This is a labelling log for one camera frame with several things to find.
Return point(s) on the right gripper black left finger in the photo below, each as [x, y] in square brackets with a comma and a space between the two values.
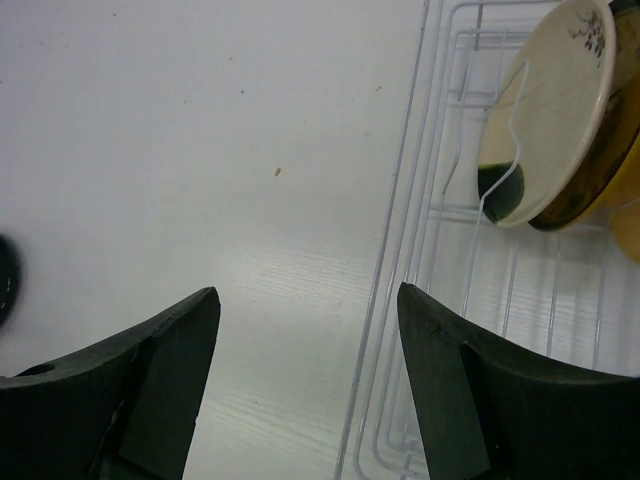
[122, 408]

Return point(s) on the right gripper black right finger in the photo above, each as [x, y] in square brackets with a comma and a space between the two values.
[488, 408]

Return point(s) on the black round plate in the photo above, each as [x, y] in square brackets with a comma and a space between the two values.
[11, 277]

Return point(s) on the orange round plate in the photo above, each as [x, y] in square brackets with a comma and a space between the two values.
[623, 205]

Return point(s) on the yellow patterned black-rim plate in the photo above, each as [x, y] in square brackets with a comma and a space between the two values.
[600, 169]

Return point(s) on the cream plate black mark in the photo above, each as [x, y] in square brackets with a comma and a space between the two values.
[548, 110]

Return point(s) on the white wire dish rack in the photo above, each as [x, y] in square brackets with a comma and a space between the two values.
[572, 295]

